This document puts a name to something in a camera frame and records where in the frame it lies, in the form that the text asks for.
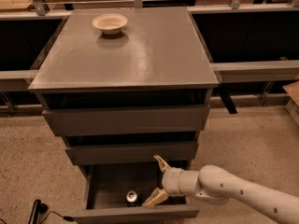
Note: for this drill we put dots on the black power adapter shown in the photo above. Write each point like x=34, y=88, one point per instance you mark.
x=37, y=209

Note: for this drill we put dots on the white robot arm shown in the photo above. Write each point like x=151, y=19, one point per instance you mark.
x=213, y=184

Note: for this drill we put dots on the grey top drawer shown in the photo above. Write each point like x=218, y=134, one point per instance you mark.
x=116, y=120

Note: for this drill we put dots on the grey drawer cabinet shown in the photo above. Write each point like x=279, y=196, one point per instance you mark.
x=144, y=65

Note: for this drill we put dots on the grey metal rail frame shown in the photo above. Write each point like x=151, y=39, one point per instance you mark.
x=271, y=62

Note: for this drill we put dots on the dark pepsi can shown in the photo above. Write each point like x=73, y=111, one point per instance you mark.
x=132, y=198

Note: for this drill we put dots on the grey open bottom drawer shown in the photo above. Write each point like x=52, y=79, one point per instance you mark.
x=107, y=185

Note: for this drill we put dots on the grey middle drawer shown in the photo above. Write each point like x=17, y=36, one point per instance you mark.
x=131, y=153

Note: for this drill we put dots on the white bowl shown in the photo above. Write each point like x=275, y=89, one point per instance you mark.
x=110, y=24

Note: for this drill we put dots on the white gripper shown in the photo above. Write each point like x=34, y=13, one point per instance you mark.
x=171, y=181

